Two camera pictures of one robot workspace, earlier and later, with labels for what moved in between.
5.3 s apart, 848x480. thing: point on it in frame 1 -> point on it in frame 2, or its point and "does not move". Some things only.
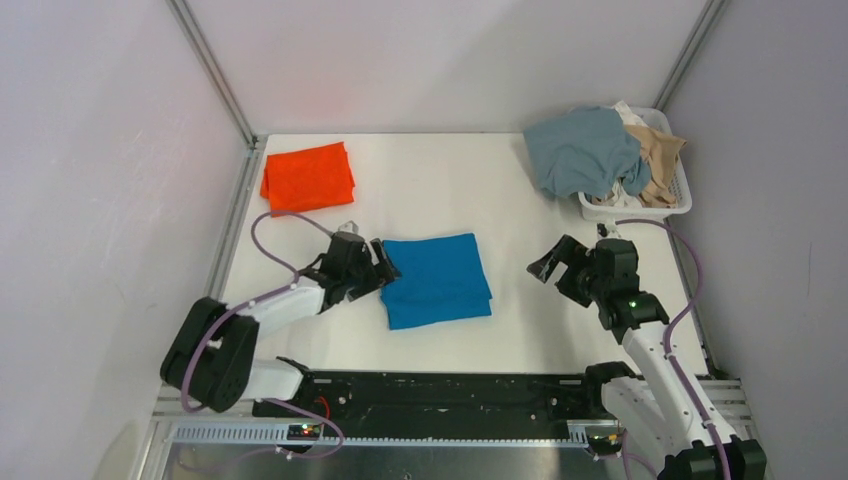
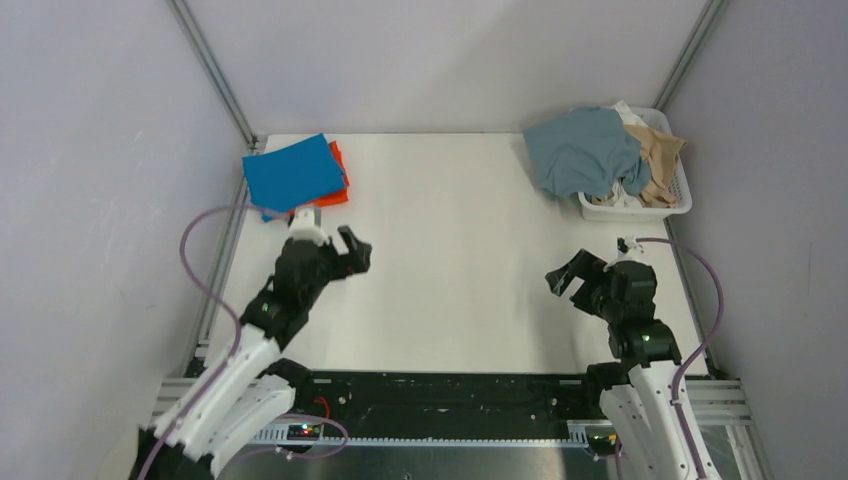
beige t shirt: [660, 150] does not move
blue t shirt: [442, 279] -> [291, 175]
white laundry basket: [658, 119] does not move
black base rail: [442, 398] does not move
